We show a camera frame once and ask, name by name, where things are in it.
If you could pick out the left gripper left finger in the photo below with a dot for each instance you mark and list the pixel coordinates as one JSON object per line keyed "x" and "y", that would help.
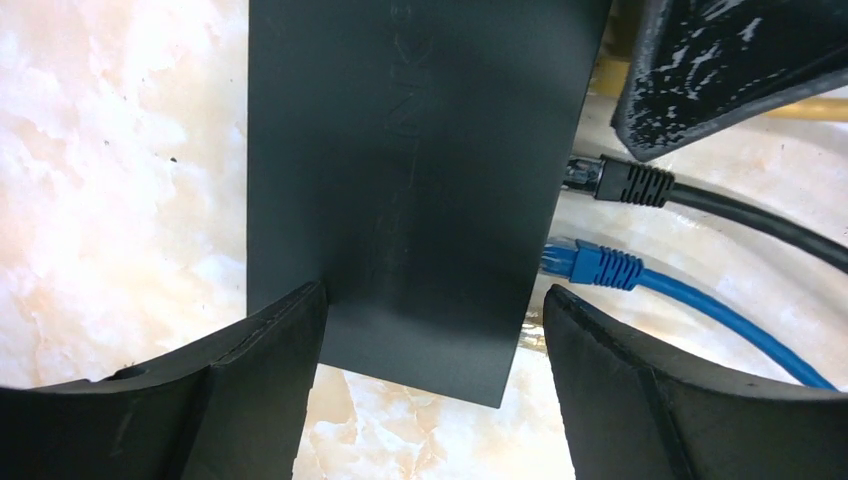
{"x": 231, "y": 405}

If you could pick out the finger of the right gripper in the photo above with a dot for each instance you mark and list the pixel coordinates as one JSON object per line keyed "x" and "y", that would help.
{"x": 699, "y": 67}

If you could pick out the black ethernet cable end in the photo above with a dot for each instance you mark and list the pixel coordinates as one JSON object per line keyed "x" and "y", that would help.
{"x": 611, "y": 179}

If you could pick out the large black network switch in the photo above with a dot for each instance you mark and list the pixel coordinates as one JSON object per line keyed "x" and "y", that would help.
{"x": 409, "y": 155}

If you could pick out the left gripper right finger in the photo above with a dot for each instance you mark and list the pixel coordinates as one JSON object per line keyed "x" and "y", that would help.
{"x": 635, "y": 407}

